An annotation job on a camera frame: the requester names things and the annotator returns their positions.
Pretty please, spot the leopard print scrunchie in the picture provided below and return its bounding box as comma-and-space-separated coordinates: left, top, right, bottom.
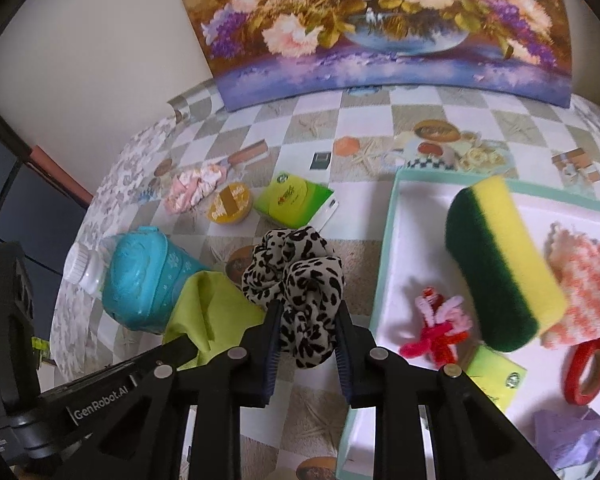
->
241, 226, 345, 371

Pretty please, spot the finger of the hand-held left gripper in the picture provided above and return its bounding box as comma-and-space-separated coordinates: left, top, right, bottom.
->
130, 335, 198, 378

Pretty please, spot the yellow green sponge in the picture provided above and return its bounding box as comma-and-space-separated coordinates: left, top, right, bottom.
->
445, 176, 568, 353

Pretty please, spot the checked tablecloth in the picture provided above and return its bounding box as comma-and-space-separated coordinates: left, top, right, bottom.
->
95, 82, 600, 480

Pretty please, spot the red tape roll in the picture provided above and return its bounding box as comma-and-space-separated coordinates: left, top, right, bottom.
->
562, 337, 600, 406

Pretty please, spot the white plastic bottle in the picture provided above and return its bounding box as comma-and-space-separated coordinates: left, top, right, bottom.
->
62, 242, 112, 293

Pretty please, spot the flower painting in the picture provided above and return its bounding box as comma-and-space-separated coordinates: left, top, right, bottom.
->
166, 0, 573, 112

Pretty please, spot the green tissue packet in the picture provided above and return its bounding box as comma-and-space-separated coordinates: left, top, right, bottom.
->
252, 171, 340, 229
466, 346, 527, 403

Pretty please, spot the teal zip pouch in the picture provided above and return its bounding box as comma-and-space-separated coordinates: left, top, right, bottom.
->
101, 226, 211, 333

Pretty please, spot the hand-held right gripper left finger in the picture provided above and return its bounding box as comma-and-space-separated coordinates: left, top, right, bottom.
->
87, 301, 285, 480

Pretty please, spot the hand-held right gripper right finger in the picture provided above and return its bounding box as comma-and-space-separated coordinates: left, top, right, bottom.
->
332, 305, 556, 480

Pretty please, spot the pink white zigzag cloth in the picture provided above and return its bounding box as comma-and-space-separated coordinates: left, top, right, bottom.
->
540, 221, 600, 351

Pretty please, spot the purple cloth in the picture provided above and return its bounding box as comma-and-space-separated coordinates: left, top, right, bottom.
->
532, 407, 600, 471

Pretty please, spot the red pink pipe-cleaner flower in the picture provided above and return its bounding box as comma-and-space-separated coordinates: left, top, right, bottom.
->
399, 287, 473, 368

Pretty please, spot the grey floral tablecloth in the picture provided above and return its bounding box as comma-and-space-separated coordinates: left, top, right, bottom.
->
50, 95, 600, 386

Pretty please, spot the lime green cloth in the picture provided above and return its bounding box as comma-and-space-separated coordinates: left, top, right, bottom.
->
162, 270, 268, 368

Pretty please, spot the white tray with teal rim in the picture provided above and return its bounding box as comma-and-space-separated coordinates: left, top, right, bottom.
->
336, 167, 600, 480

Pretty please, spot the dark cabinet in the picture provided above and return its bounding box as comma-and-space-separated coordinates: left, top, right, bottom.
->
0, 95, 93, 261

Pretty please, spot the yellow round tin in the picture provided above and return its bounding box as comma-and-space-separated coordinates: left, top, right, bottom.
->
207, 181, 255, 225

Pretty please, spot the pink scrunchie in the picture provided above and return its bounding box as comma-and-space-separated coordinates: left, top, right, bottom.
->
165, 161, 229, 213

